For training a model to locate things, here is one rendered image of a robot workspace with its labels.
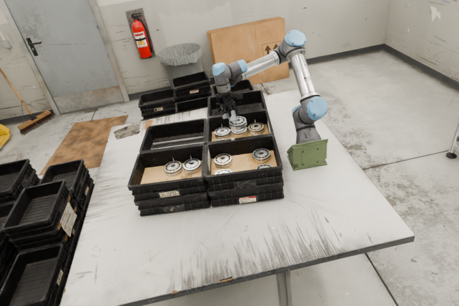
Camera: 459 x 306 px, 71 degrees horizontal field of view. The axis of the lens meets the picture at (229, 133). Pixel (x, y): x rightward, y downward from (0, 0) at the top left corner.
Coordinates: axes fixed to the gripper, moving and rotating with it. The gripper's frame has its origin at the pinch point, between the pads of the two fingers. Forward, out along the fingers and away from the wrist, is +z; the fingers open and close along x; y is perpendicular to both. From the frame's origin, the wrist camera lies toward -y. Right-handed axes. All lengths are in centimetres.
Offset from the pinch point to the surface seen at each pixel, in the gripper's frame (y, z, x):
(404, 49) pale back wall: -360, 85, -38
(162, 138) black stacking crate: 24, 13, -50
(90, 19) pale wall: -59, -45, -304
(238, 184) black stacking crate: 28.4, 17.3, 25.8
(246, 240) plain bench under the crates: 44, 34, 42
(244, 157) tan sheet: 7.8, 18.1, 11.4
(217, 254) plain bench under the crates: 58, 33, 37
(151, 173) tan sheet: 50, 15, -24
